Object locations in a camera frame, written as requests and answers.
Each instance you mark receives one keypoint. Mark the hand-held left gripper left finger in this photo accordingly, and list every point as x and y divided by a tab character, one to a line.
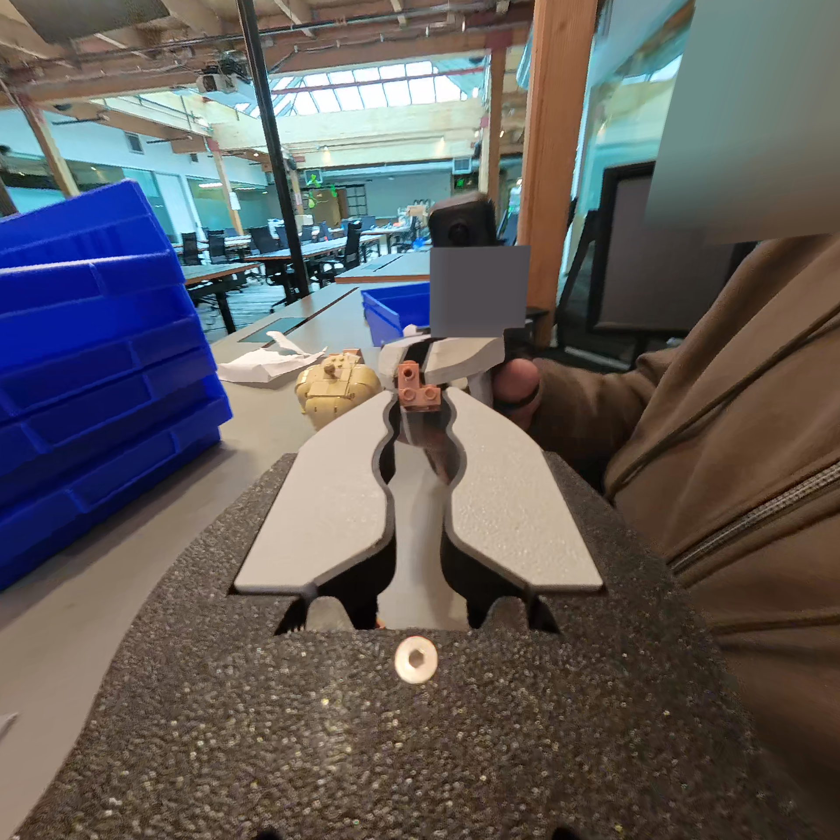
315	519

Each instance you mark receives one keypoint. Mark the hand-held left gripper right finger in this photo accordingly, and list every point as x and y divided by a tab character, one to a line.
519	512

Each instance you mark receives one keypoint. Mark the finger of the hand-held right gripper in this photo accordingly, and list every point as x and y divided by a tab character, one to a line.
394	361
473	355

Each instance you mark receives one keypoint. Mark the small orange brick assembly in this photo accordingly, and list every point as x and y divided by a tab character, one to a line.
418	385

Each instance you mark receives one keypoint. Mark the tan brown brick toy figure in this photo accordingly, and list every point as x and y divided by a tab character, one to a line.
335	390

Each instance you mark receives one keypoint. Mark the person's right forearm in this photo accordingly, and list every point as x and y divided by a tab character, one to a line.
591	420

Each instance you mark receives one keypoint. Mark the grey desk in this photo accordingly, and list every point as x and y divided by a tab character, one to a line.
131	525

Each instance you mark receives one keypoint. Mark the person's right hand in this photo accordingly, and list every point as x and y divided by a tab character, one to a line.
519	390

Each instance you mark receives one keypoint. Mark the small blue storage bin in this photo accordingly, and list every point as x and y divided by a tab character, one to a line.
394	309

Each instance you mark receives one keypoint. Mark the long wooden table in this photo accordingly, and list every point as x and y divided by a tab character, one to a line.
387	269
282	256

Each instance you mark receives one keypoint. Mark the wooden pillar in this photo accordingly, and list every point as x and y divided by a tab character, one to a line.
558	145
492	118

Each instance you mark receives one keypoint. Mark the black office chair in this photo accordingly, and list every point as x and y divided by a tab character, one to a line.
574	289
348	243

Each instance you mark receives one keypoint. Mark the torn white paper bag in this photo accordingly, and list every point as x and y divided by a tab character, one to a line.
269	364

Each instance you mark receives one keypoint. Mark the large black screen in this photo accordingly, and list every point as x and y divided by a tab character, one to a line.
630	250

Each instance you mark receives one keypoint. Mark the person's brown jacket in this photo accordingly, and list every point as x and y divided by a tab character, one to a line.
748	525

